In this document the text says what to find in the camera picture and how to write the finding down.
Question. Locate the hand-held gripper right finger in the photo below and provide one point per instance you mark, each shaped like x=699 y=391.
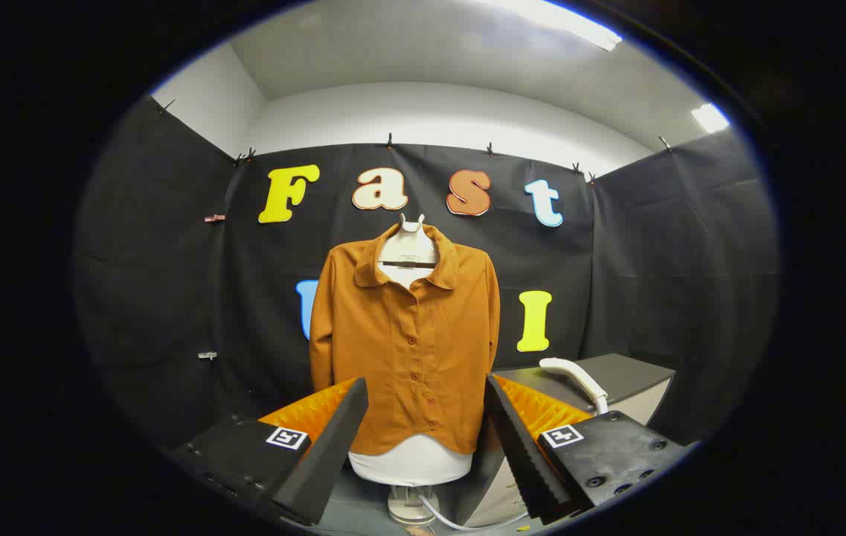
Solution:
x=523 y=454

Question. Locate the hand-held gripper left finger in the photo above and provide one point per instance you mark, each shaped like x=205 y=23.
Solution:
x=333 y=439

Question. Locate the white garment steamer head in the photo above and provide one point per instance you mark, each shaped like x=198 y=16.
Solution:
x=579 y=374

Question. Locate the orange-brown button shirt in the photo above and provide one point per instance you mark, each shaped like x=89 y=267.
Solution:
x=393 y=357

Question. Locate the white mannequin torso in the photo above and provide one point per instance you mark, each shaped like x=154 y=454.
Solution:
x=411 y=465

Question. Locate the white mannequin stand base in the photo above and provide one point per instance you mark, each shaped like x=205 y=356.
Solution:
x=409 y=510

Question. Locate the grey topped cabinet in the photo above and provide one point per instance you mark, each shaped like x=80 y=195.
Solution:
x=623 y=376

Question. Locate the black backdrop cloth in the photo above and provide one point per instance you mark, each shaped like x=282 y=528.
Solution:
x=616 y=260

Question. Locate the small ceiling light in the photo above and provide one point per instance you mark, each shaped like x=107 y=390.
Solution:
x=710 y=117

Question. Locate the long ceiling light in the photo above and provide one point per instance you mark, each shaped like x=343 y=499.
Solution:
x=571 y=22

